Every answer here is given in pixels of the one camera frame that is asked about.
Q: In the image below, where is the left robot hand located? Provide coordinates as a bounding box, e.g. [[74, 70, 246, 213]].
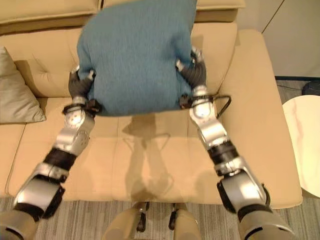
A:
[[67, 64, 97, 99]]

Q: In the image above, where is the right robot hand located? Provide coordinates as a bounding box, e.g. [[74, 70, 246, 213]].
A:
[[175, 46, 208, 92]]

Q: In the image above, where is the teal blue cushion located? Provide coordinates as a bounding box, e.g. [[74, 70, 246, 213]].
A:
[[76, 0, 198, 118]]

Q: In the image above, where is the beige leather sofa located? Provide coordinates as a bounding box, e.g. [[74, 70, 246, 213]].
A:
[[0, 0, 303, 210]]

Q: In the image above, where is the grey-green cushion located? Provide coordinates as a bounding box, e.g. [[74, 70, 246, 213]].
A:
[[0, 46, 47, 125]]

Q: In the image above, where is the round white marble side table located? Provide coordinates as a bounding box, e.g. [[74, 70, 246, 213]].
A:
[[281, 94, 320, 201]]

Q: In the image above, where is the left silver robot leg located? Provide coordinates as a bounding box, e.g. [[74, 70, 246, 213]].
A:
[[101, 201, 150, 240]]

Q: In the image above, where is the silver robot leg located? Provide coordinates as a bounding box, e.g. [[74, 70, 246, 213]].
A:
[[101, 201, 150, 240], [168, 202, 204, 240]]

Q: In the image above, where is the right silver robot leg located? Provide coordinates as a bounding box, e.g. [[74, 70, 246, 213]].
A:
[[168, 202, 204, 240]]

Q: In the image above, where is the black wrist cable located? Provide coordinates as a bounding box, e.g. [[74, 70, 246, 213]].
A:
[[206, 94, 232, 120]]

